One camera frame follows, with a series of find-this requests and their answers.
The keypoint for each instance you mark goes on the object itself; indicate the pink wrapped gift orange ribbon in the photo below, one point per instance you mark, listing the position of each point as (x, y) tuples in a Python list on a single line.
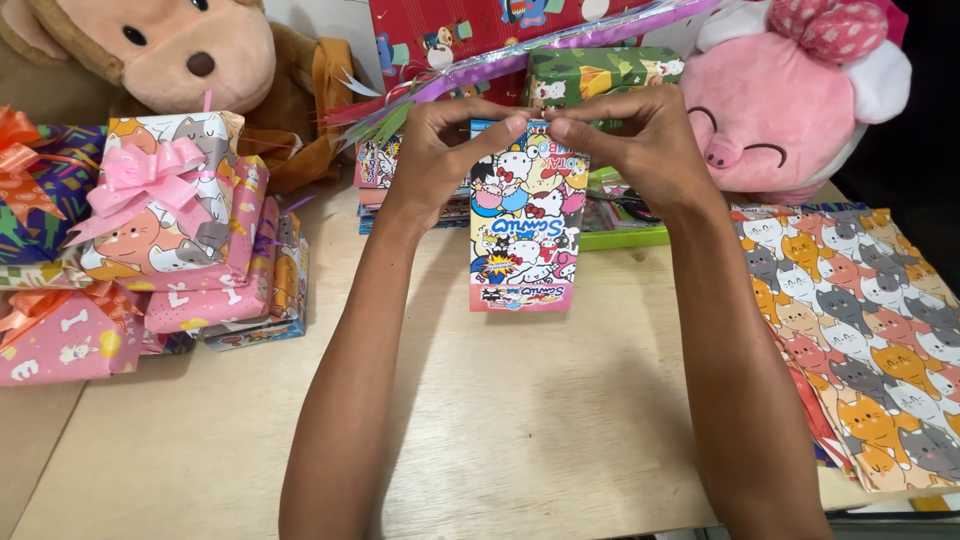
[(71, 352)]

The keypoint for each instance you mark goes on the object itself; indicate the cat print wrapping paper sheets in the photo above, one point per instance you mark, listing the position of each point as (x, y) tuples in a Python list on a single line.
[(862, 322)]

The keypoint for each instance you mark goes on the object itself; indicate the green wrapped gift box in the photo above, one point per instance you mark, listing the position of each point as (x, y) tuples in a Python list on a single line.
[(592, 75)]

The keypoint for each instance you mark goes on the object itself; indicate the black scissors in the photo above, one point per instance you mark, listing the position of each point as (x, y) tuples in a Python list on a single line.
[(637, 204)]

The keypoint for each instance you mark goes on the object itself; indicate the green plastic tray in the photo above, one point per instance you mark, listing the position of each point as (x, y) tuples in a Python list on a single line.
[(622, 236)]

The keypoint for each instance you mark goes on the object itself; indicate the person's right hand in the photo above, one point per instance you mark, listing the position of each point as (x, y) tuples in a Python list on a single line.
[(645, 146)]

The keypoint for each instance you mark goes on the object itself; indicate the cat print wrapped gift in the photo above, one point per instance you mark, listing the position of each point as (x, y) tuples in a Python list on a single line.
[(180, 255)]

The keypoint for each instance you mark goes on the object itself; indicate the purple foil ribbon strip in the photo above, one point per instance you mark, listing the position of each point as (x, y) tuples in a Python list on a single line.
[(510, 60)]

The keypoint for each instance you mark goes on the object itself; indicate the purple green patterned wrapped gift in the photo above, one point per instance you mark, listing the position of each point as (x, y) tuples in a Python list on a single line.
[(56, 187)]

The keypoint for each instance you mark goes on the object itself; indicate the orange blue cartoon box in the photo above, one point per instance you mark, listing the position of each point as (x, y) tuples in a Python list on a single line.
[(289, 285)]

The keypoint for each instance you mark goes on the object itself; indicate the brown monkey plush toy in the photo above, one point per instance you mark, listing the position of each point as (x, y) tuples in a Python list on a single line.
[(172, 52)]

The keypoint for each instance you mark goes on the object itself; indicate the red wrapped gift box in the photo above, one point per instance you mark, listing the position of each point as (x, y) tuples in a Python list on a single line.
[(450, 37)]

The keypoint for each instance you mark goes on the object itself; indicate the pink ribbon bow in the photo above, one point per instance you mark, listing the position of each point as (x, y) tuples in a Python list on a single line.
[(142, 184)]

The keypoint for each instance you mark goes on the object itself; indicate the orange ribbon bow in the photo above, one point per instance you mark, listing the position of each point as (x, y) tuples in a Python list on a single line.
[(19, 161)]

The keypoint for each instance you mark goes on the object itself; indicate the stack of cartoon print boxes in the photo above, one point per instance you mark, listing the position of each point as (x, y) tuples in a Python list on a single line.
[(375, 169)]

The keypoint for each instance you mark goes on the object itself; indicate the pink pig plush toy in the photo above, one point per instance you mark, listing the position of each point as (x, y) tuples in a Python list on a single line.
[(772, 112)]

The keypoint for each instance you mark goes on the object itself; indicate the cartoon print cardboard box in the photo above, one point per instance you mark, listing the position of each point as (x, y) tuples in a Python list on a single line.
[(525, 232)]

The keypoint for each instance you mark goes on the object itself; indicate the person's left hand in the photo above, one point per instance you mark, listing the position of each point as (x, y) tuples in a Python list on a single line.
[(439, 154)]

